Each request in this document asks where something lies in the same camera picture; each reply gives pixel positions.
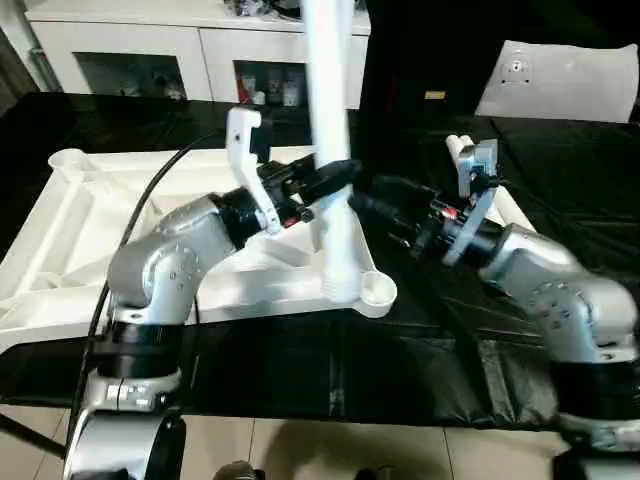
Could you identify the white plastic table top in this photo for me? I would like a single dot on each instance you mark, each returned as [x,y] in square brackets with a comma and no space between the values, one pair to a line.
[75,240]

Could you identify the dark right robot foot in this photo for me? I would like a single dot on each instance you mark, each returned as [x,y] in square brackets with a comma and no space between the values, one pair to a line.
[375,474]

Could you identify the dark robot foot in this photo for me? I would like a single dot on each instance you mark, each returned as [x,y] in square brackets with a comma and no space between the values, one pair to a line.
[375,474]
[240,472]

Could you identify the white cabinet with glass doors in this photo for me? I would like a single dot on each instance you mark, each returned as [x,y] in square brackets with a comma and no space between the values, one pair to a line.
[150,45]

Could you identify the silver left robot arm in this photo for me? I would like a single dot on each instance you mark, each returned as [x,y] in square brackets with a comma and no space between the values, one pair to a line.
[160,270]

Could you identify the black tripod stand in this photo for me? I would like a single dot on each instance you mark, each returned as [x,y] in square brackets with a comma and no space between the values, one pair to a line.
[30,437]

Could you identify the dark left robot foot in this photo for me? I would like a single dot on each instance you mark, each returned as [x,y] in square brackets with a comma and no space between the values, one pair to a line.
[240,472]

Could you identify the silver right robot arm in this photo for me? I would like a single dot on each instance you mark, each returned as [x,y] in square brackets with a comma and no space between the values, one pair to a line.
[565,300]

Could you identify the small yellow label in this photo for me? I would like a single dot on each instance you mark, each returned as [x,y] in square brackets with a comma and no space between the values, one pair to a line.
[436,95]

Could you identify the black work mat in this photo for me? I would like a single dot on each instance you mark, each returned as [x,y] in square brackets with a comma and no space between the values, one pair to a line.
[350,375]

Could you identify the black cabinet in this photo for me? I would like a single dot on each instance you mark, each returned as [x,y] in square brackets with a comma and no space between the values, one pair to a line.
[410,50]

